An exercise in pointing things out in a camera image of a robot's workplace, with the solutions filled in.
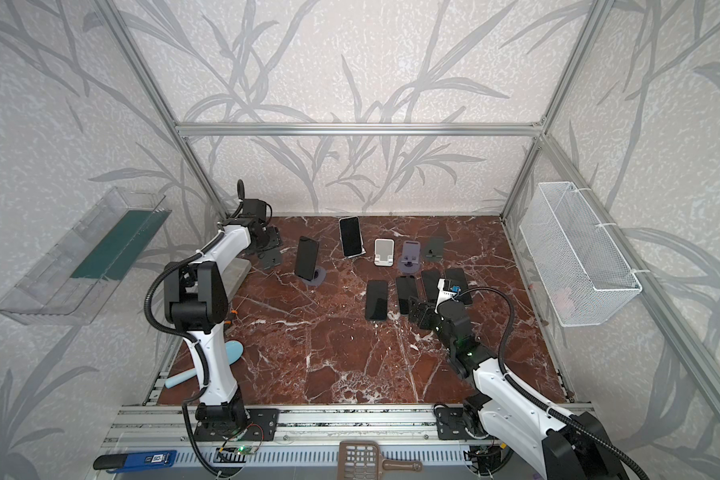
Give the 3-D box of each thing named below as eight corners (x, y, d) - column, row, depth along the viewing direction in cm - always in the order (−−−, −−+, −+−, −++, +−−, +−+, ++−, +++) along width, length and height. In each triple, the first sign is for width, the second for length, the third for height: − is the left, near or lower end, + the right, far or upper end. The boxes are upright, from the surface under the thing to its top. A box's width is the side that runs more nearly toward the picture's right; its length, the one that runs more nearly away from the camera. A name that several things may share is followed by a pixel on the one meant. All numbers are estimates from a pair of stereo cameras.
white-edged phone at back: (344, 259, 109) (340, 236, 98) (341, 242, 114) (337, 218, 104) (364, 256, 110) (362, 232, 99) (360, 239, 115) (358, 215, 105)
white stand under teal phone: (374, 266, 108) (374, 251, 101) (374, 253, 111) (374, 238, 104) (393, 266, 108) (394, 251, 101) (393, 253, 111) (394, 238, 104)
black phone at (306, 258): (296, 279, 103) (286, 253, 92) (310, 260, 109) (302, 234, 97) (313, 285, 102) (304, 261, 91) (326, 266, 107) (320, 240, 96)
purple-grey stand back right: (398, 272, 106) (400, 254, 98) (398, 258, 110) (399, 240, 102) (418, 272, 106) (421, 254, 98) (417, 258, 110) (420, 240, 102)
